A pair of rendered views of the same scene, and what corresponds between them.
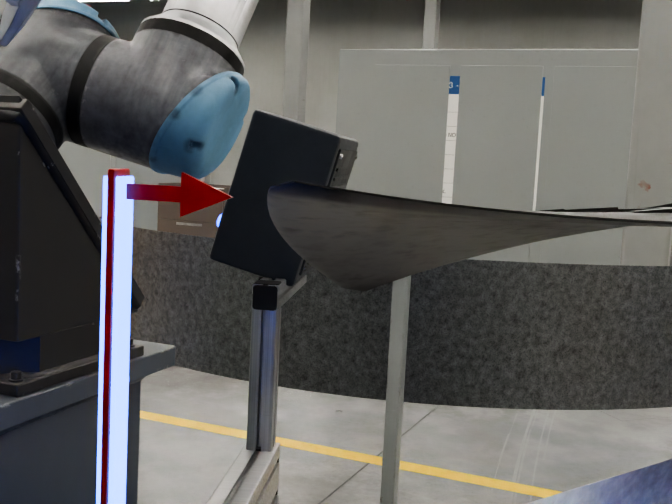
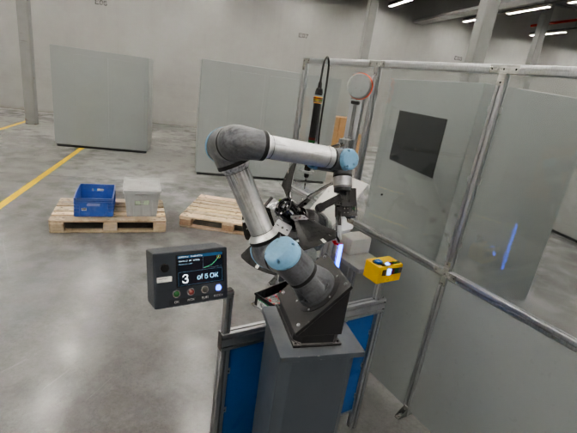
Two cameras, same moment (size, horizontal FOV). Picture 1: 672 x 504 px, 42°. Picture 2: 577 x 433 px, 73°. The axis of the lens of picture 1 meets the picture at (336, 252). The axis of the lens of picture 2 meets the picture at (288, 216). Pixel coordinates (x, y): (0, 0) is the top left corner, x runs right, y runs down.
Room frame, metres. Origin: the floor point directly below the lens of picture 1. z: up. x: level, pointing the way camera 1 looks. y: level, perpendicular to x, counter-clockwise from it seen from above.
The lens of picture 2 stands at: (1.70, 1.24, 1.84)
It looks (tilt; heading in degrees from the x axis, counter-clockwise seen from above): 19 degrees down; 231
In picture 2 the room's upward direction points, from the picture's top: 8 degrees clockwise
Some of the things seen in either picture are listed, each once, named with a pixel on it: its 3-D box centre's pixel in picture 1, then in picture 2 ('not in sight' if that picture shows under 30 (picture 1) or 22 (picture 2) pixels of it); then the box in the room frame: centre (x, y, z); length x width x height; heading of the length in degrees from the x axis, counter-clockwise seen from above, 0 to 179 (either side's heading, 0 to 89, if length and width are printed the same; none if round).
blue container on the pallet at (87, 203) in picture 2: not in sight; (95, 199); (0.76, -3.56, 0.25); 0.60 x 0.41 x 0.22; 74
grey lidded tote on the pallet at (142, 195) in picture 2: not in sight; (142, 196); (0.27, -3.41, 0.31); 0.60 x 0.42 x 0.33; 74
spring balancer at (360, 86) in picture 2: not in sight; (360, 86); (-0.19, -0.58, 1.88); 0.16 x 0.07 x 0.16; 119
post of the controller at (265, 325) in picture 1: (264, 365); (227, 311); (1.00, 0.08, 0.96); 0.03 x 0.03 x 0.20; 84
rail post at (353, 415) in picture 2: not in sight; (363, 371); (0.15, 0.16, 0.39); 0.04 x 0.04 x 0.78; 84
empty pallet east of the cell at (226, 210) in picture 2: not in sight; (234, 215); (-0.87, -3.10, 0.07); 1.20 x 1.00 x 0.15; 141
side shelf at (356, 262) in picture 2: not in sight; (355, 257); (-0.12, -0.29, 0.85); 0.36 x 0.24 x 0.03; 84
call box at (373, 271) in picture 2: not in sight; (382, 271); (0.18, 0.16, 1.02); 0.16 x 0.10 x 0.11; 174
